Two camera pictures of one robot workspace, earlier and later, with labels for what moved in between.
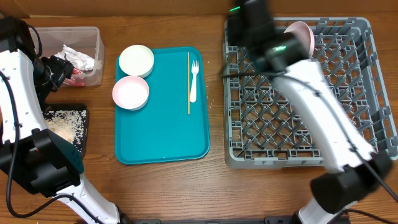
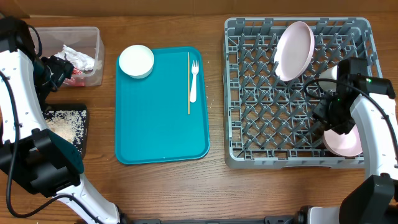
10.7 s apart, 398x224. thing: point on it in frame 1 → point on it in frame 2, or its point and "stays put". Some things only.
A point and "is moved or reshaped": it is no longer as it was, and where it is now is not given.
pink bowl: (130, 93) is moved or reshaped
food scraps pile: (68, 124) stays put
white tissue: (80, 61) stays put
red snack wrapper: (77, 78) stays put
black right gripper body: (243, 30) → (334, 112)
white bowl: (137, 60) stays put
